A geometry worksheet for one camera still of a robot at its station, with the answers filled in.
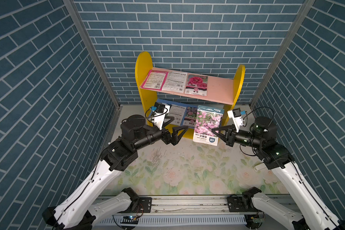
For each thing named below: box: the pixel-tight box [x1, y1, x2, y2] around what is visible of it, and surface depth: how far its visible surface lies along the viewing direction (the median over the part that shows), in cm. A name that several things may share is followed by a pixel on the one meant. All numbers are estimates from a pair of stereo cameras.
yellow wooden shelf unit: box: [135, 51, 246, 139], surface depth 75 cm
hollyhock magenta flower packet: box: [184, 74, 208, 97], surface depth 76 cm
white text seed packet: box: [161, 71, 188, 93], surface depth 77 cm
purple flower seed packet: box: [192, 104, 225, 147], surface depth 63 cm
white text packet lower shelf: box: [167, 103, 187, 126], surface depth 98 cm
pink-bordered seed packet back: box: [140, 69, 169, 91], surface depth 78 cm
